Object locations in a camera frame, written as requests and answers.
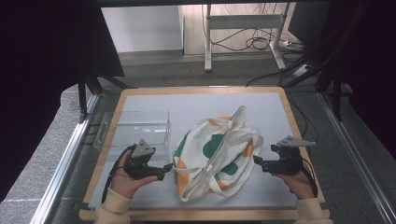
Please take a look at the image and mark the light grey table mat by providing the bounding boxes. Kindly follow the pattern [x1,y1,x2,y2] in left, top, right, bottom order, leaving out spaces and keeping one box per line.
[88,91,298,209]

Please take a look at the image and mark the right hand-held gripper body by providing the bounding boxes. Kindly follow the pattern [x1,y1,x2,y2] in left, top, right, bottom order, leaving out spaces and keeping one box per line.
[262,135,317,175]

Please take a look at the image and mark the black metal stand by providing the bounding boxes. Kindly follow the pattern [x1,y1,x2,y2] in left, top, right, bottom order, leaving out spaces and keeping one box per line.
[279,6,353,122]
[76,59,130,120]

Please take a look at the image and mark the white board panel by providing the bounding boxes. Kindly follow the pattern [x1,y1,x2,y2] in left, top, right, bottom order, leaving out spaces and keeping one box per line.
[101,6,185,53]

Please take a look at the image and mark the white patterned canvas tote bag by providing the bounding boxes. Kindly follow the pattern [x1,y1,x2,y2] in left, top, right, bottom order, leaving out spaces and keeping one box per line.
[170,105,264,203]

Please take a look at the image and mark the aluminium rail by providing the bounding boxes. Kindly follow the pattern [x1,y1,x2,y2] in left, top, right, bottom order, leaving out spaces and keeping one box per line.
[317,91,396,224]
[29,92,101,224]

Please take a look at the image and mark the white metal stand frame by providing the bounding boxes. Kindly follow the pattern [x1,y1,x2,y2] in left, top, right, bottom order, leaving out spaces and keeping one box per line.
[204,3,292,73]

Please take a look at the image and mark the black curtain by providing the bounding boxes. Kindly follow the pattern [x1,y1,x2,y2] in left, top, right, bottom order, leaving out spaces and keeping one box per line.
[0,0,125,203]
[314,0,396,160]

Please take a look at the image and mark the white power strip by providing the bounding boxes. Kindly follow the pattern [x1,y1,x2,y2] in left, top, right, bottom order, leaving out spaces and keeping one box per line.
[292,63,312,78]

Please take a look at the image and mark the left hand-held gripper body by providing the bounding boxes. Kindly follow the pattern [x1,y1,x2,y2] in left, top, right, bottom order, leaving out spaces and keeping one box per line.
[124,138,165,181]

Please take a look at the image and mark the person's right hand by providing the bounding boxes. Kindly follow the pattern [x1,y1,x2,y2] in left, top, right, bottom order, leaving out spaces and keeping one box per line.
[273,160,316,200]

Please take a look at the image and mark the person's left hand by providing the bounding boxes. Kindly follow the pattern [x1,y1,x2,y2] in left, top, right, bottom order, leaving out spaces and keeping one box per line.
[110,152,159,200]

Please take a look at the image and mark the right hand-held gripper cable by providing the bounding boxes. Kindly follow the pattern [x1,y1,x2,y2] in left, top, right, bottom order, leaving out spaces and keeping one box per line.
[300,157,319,199]

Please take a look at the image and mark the black floor cables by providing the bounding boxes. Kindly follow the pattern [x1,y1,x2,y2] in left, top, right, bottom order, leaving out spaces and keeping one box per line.
[211,27,312,88]

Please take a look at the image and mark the clear plastic container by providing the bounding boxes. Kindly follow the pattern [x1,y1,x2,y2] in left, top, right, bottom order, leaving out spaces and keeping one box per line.
[92,109,172,162]

